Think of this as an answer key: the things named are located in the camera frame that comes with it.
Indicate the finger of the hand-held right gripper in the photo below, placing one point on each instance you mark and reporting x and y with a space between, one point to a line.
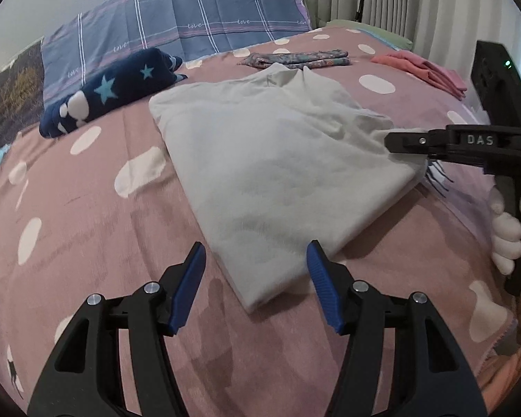
412 142

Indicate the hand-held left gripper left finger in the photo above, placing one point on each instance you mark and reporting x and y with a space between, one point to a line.
186 291

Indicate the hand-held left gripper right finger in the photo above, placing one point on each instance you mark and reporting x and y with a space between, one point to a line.
323 286

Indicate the white garment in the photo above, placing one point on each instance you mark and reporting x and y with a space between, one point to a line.
265 160

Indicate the person's right forearm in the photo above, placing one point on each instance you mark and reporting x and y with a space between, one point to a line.
514 371

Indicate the person's right hand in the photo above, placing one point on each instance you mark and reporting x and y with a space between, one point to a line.
506 239

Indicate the folded pink garment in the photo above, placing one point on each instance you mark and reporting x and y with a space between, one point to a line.
421 67

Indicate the pink polka dot bed sheet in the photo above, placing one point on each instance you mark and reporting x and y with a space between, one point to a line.
91 226

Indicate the green pillow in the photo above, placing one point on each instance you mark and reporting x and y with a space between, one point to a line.
373 32

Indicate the folded floral cloth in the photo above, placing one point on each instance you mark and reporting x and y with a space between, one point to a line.
295 58

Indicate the navy star print blanket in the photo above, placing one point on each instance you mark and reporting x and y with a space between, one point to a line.
113 91

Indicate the blue plaid pillow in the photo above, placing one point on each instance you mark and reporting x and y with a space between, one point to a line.
199 13

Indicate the tree print pillow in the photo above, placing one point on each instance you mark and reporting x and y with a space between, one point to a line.
13 91

